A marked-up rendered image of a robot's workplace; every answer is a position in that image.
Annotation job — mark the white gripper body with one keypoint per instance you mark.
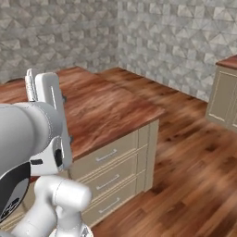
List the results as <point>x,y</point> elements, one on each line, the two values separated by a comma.
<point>46,89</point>

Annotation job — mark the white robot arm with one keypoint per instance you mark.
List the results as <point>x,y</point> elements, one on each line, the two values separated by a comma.
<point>24,132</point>

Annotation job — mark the beige island cabinet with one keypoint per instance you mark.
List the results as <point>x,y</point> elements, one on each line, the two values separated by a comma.
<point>148,154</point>

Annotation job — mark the beige cabinet with wooden top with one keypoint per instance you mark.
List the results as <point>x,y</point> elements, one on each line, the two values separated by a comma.
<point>223,95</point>

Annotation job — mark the beige drawer front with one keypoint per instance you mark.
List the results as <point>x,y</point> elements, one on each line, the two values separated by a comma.
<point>123,148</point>
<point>126,196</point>
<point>126,172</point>

